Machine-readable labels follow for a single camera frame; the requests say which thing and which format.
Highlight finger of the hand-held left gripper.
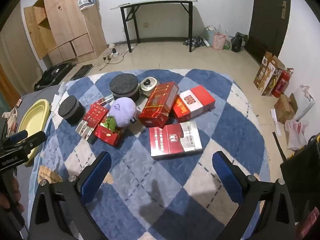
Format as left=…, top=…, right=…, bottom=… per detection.
left=5, top=131, right=47, bottom=156
left=2, top=130, right=28, bottom=147

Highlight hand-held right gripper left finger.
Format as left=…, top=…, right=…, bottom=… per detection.
left=29, top=151, right=112, bottom=240

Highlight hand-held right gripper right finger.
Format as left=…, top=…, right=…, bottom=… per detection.
left=212, top=151, right=297, bottom=240

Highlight yellow plastic basin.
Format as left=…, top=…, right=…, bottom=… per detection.
left=18, top=99, right=50, bottom=165

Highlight red box with gold seal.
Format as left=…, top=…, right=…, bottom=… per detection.
left=94, top=120, right=123, bottom=147

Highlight small black round tin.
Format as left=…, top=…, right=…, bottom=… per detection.
left=58, top=95, right=86, bottom=126

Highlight silver red slim box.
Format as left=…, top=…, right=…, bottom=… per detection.
left=75, top=120, right=97, bottom=144

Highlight red grid-pattern box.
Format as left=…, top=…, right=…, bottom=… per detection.
left=82, top=102, right=110, bottom=128

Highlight purple plush toy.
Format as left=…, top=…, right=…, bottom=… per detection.
left=104, top=97, right=138, bottom=132

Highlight orange red box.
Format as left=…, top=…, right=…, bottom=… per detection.
left=172, top=96, right=190, bottom=119

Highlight red white box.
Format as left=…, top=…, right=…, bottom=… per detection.
left=179, top=85, right=216, bottom=119

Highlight long red foil box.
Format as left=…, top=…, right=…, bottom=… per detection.
left=138, top=81, right=180, bottom=128

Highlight large black round tin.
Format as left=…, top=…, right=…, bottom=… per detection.
left=109, top=74, right=140, bottom=103

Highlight beige round metal tin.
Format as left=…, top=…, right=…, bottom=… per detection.
left=139, top=76, right=161, bottom=97

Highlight person's left hand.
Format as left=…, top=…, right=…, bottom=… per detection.
left=0, top=177, right=25, bottom=212

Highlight beige clothes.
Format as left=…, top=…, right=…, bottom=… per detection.
left=2, top=109, right=18, bottom=135

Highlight grey bed sheet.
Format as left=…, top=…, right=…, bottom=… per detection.
left=15, top=84, right=65, bottom=120

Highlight blue white checkered blanket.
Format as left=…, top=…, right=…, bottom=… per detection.
left=29, top=69, right=272, bottom=240

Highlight black suitcase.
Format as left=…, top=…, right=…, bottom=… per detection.
left=34, top=62, right=77, bottom=92

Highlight black floor mat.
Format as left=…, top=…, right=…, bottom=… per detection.
left=69, top=64, right=94, bottom=81

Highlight white red plastic bag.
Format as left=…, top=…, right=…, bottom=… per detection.
left=284, top=119, right=309, bottom=150

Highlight beige curtain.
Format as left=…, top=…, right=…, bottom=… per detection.
left=0, top=5, right=42, bottom=85

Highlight brown cardboard box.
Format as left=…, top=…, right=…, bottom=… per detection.
left=274, top=93, right=298, bottom=124

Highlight white board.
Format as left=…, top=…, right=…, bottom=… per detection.
left=291, top=85, right=316, bottom=122

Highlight red fire extinguisher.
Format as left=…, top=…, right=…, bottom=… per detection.
left=272, top=68, right=294, bottom=98

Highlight printed cardboard carton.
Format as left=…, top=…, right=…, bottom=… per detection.
left=253, top=52, right=285, bottom=96

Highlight wooden wardrobe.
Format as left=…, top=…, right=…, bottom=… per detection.
left=24, top=0, right=108, bottom=64

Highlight pink bag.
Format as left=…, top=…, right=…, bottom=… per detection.
left=213, top=32, right=227, bottom=50

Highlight checkered cloth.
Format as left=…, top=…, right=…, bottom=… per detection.
left=184, top=36, right=209, bottom=48

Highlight white hanging plastic bag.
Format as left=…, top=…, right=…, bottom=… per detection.
left=78, top=0, right=95, bottom=11

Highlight dark door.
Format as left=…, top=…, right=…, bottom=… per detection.
left=244, top=0, right=292, bottom=64

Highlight black folding table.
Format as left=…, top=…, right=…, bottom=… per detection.
left=110, top=0, right=198, bottom=53

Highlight wooden window frame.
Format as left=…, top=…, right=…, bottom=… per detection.
left=0, top=64, right=20, bottom=103

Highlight power strip with cables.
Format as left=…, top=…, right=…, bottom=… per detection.
left=102, top=44, right=137, bottom=65

